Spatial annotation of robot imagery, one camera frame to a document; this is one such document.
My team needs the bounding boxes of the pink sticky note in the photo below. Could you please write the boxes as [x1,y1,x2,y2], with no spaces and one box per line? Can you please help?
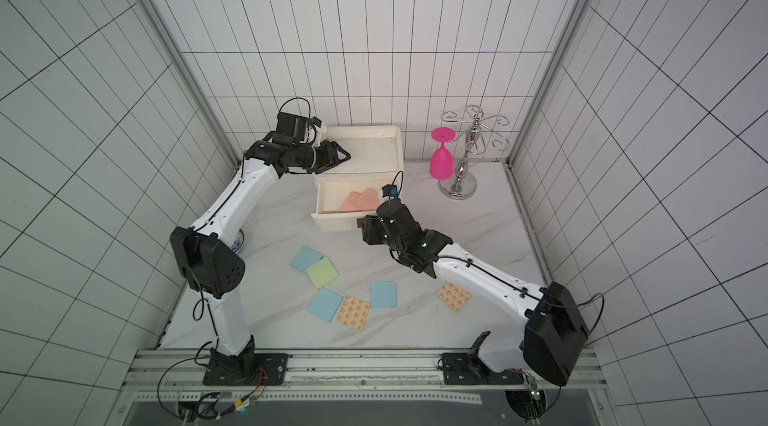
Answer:
[355,188,381,211]
[339,192,367,213]

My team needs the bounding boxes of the orange patterned sticky note right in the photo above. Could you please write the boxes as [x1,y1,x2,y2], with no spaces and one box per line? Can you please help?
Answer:
[437,283,472,313]

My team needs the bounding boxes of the orange patterned sticky note left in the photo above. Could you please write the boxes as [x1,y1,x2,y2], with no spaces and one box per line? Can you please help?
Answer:
[336,296,371,331]

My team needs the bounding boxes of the blue sticky note lower left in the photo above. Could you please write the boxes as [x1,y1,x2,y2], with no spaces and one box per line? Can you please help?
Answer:
[308,288,344,323]

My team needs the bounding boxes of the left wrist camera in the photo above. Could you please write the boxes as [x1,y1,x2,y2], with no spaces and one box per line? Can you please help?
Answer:
[273,112,323,145]

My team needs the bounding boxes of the blue sticky note center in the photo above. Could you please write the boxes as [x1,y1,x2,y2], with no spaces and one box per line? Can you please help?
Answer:
[370,281,398,309]

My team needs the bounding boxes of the blue sticky note upper left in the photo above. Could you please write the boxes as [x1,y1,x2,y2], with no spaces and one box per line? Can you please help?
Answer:
[290,246,324,274]

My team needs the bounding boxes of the orange patterned sticky note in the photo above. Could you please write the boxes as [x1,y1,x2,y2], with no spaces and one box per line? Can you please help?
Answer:
[336,296,371,331]
[437,283,472,313]

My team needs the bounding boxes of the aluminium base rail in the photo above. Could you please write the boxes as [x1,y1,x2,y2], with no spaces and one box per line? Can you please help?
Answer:
[121,349,607,409]

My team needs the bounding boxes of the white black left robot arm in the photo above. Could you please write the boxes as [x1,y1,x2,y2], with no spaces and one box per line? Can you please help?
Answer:
[170,140,351,386]

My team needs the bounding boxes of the white pull-out drawer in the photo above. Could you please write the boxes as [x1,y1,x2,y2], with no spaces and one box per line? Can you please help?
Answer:
[312,174,394,232]

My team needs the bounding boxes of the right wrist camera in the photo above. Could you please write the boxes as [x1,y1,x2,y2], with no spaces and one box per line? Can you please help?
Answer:
[382,184,400,201]

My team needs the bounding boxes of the blue sticky note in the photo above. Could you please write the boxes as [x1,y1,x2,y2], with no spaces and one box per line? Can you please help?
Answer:
[290,246,324,274]
[370,281,398,309]
[308,288,344,323]

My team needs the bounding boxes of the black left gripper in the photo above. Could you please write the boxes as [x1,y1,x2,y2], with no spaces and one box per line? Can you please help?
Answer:
[294,140,353,175]

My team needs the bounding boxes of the chrome glass holder stand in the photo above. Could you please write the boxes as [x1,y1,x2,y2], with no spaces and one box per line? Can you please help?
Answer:
[438,105,510,201]

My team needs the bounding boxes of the white plastic drawer cabinet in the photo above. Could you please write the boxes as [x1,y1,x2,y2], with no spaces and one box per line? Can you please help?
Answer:
[315,125,404,183]

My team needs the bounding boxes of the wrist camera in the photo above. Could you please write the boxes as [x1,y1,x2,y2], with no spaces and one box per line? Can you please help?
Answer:
[382,184,400,201]
[273,112,323,145]

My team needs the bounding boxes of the blue white patterned plate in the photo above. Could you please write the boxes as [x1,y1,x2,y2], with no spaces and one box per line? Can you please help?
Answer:
[231,229,245,254]

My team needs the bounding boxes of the green sticky note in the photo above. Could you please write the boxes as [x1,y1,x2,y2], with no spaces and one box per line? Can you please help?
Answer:
[306,257,338,289]

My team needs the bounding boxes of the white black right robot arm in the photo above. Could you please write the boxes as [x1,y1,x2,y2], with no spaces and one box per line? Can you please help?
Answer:
[357,199,591,387]

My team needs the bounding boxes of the pink wine glass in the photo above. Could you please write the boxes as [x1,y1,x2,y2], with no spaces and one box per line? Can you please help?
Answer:
[430,127,456,181]

